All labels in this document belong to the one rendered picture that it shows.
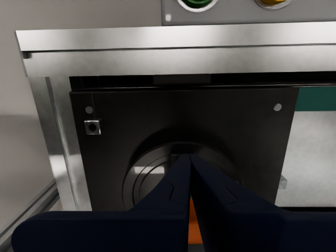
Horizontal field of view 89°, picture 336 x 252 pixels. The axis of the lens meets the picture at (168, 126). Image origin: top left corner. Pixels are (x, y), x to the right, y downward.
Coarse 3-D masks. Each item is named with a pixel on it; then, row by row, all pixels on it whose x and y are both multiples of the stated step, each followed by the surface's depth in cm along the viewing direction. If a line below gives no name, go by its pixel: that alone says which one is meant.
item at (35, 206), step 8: (48, 184) 27; (40, 192) 25; (48, 192) 25; (56, 192) 26; (32, 200) 24; (40, 200) 24; (48, 200) 25; (56, 200) 26; (24, 208) 22; (32, 208) 22; (40, 208) 23; (48, 208) 25; (16, 216) 21; (24, 216) 21; (8, 224) 20; (16, 224) 20; (0, 232) 19; (8, 232) 19; (0, 240) 18; (8, 240) 19; (0, 248) 18; (8, 248) 19
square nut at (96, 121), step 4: (84, 120) 18; (88, 120) 18; (92, 120) 18; (96, 120) 18; (100, 120) 18; (88, 124) 18; (96, 124) 18; (100, 124) 18; (88, 128) 18; (92, 128) 19; (96, 128) 18; (100, 128) 18; (88, 132) 18; (92, 132) 18; (96, 132) 18; (100, 132) 18
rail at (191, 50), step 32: (32, 32) 17; (64, 32) 17; (96, 32) 17; (128, 32) 17; (160, 32) 17; (192, 32) 17; (224, 32) 17; (256, 32) 17; (288, 32) 17; (320, 32) 17; (32, 64) 18; (64, 64) 18; (96, 64) 18; (128, 64) 18; (160, 64) 18; (192, 64) 18; (224, 64) 18; (256, 64) 18; (288, 64) 18; (320, 64) 17
